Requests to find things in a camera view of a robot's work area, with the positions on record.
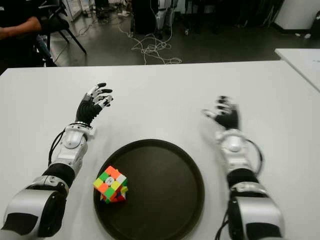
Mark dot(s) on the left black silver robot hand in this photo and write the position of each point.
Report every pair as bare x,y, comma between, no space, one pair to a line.
86,112

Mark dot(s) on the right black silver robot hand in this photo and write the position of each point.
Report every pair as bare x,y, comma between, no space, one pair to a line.
228,117

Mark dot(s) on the multicoloured Rubik's cube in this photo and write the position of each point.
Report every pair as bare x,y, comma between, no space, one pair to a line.
110,182

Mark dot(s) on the right silver black robot arm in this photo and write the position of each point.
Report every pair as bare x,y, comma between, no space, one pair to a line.
233,145

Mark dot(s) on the left silver black robot arm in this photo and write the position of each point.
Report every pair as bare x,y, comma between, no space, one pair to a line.
72,141

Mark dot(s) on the dark brown round plate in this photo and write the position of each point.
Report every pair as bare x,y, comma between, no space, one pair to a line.
162,190

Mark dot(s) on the white side table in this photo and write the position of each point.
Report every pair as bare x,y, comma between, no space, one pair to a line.
303,65

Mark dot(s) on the black metal chair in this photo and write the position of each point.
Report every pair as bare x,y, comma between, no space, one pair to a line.
57,22

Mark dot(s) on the seated person in black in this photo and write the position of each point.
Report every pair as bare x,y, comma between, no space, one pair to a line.
15,50

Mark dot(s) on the small white caster wheel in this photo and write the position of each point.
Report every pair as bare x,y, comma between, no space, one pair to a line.
186,31

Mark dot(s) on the white display cabinet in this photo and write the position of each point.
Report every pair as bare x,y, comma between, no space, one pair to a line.
75,10

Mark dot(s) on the black floor cabinet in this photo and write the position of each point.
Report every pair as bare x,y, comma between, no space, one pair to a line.
144,17

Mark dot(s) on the small white floor object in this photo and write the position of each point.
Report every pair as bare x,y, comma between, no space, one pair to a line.
307,36

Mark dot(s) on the white humanoid robot legs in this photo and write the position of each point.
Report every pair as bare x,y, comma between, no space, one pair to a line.
160,18

